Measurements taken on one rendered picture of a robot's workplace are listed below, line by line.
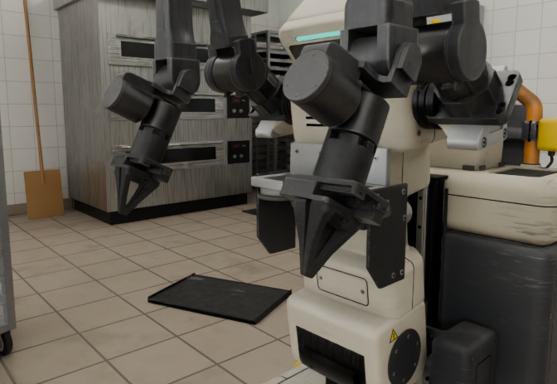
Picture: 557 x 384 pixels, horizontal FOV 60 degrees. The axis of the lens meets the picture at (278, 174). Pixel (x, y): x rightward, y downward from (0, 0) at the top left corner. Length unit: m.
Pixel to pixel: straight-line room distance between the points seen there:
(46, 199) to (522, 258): 4.23
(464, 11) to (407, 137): 0.23
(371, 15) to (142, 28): 3.80
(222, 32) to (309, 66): 0.47
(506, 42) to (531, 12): 0.29
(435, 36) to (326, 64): 0.22
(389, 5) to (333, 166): 0.18
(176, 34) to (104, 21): 3.30
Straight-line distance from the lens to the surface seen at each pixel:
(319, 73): 0.47
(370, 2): 0.56
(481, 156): 1.09
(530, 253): 1.02
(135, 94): 0.83
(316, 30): 0.83
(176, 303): 2.46
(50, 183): 4.77
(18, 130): 4.95
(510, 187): 1.01
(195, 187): 4.52
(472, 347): 0.96
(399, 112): 0.79
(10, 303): 2.12
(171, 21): 0.88
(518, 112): 1.31
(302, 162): 0.90
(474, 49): 0.67
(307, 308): 0.95
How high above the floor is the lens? 0.93
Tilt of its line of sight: 8 degrees down
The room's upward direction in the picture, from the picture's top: straight up
